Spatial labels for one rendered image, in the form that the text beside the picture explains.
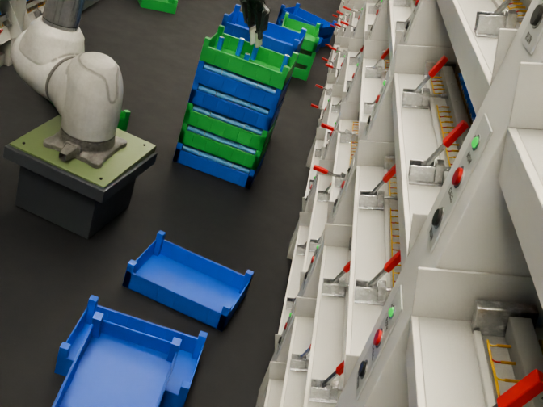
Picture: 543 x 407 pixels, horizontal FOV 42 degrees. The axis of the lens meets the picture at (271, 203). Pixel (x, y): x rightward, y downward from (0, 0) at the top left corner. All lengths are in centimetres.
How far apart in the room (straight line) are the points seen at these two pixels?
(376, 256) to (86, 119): 114
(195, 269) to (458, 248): 154
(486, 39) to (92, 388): 114
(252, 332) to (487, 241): 139
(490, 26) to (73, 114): 141
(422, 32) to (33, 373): 110
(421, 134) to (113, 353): 93
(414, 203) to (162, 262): 135
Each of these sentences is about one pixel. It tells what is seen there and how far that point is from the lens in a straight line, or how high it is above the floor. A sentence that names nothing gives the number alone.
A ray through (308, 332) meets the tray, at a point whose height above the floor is 33.
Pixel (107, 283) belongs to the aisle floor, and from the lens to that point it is 197.
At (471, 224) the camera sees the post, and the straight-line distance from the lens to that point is 60.
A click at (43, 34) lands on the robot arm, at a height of 49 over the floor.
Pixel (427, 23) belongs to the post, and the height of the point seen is 98.
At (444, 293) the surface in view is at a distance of 63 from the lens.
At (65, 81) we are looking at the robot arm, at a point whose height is 41.
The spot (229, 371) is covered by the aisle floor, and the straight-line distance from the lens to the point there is 182.
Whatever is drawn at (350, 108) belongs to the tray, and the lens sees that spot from 204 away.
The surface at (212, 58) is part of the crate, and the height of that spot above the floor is 42.
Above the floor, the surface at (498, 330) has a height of 91.
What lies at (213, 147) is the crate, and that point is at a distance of 255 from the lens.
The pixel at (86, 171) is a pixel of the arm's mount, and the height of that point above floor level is 21.
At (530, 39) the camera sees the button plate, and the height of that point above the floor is 113.
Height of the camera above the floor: 123
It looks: 29 degrees down
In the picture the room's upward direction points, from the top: 19 degrees clockwise
